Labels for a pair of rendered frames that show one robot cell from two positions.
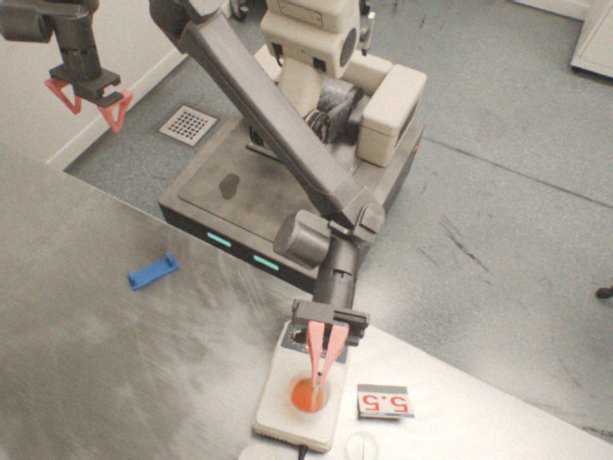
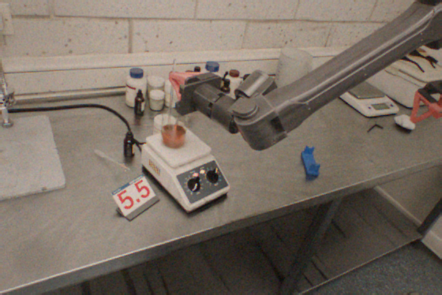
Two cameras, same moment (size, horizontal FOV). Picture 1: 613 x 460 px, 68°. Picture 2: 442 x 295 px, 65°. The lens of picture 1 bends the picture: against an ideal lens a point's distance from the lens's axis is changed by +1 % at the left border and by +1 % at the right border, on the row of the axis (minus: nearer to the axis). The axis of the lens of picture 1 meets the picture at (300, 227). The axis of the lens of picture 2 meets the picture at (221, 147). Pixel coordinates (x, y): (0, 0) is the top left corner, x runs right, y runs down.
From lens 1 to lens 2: 0.85 m
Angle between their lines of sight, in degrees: 74
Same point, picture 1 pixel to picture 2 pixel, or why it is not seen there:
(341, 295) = (207, 89)
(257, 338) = (231, 178)
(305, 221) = (265, 81)
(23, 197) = (393, 146)
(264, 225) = not seen: outside the picture
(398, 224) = not seen: outside the picture
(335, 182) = (285, 91)
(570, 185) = not seen: outside the picture
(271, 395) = (189, 135)
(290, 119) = (343, 61)
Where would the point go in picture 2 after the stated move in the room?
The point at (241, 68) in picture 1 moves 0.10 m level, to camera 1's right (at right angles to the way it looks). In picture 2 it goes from (387, 30) to (371, 40)
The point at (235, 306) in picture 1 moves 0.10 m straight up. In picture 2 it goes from (261, 181) to (271, 151)
